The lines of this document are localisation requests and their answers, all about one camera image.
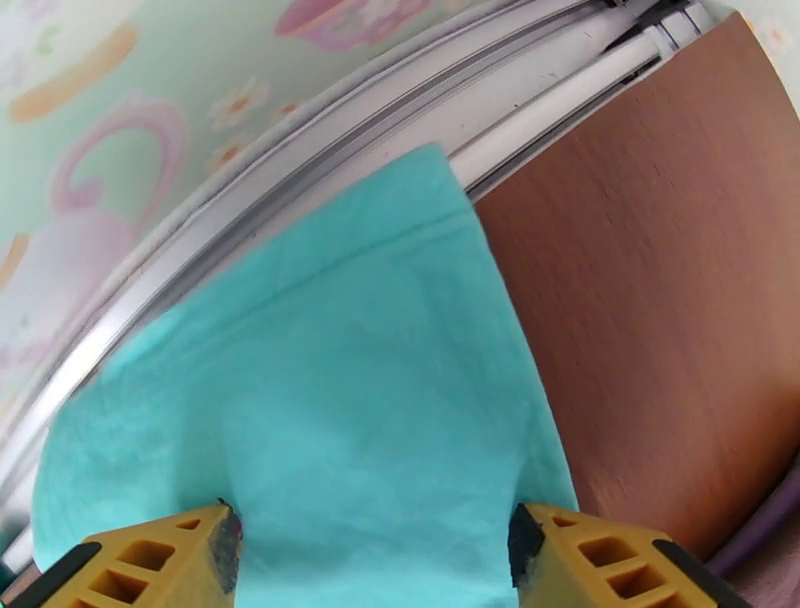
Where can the purple folded trousers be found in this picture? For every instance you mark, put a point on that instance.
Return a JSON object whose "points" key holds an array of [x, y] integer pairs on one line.
{"points": [[762, 519]]}

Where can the teal trousers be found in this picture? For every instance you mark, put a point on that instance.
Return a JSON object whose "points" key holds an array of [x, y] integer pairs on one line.
{"points": [[350, 375]]}

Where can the aluminium table side rail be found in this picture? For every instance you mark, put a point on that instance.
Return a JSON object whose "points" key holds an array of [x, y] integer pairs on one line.
{"points": [[350, 144]]}

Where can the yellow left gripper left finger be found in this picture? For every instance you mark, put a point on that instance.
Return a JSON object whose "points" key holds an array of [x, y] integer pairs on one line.
{"points": [[150, 562]]}

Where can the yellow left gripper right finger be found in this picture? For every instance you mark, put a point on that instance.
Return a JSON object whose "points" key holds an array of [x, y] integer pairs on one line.
{"points": [[600, 562]]}

